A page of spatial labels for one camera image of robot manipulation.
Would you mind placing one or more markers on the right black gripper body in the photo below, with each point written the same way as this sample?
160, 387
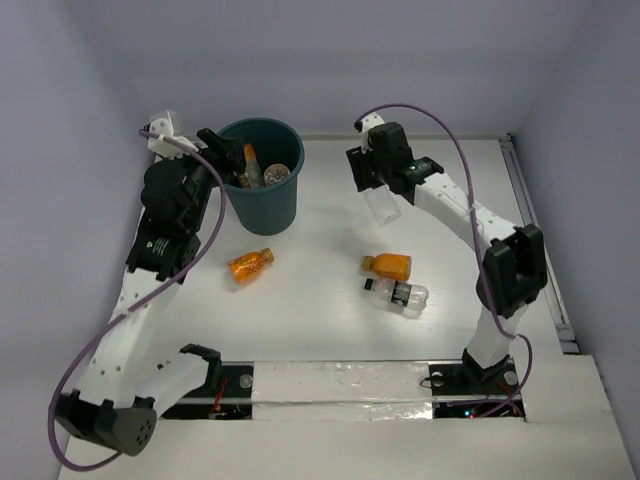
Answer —
382, 167

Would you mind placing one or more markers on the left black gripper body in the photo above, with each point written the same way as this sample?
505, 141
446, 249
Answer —
213, 148

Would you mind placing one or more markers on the clear plastic water bottle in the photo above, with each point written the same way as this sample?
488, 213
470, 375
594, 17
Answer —
382, 205

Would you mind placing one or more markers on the small orange bottle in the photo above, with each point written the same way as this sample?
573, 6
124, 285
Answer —
245, 267
388, 265

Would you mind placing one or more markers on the clear bottle black label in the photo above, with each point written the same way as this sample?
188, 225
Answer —
410, 299

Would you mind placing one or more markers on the tall orange label bottle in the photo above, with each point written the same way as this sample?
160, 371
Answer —
252, 176

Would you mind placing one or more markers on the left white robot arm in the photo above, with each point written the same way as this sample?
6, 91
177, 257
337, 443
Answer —
103, 397

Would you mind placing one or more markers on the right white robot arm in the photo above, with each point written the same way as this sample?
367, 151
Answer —
512, 261

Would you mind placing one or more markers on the dark green plastic bin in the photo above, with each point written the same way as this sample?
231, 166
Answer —
272, 209

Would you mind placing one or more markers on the silver foil tape strip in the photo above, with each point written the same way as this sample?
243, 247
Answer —
340, 391

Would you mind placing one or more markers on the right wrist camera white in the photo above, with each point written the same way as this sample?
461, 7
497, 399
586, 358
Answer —
365, 125

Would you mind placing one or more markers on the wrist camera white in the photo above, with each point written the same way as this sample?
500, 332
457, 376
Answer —
165, 132
365, 125

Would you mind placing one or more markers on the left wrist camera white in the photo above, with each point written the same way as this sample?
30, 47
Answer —
165, 132

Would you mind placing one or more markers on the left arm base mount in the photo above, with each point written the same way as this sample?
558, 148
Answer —
226, 393

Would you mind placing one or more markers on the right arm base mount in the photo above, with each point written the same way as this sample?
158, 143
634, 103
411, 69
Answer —
463, 389

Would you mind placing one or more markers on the aluminium rail right edge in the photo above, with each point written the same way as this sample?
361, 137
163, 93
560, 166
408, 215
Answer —
550, 293

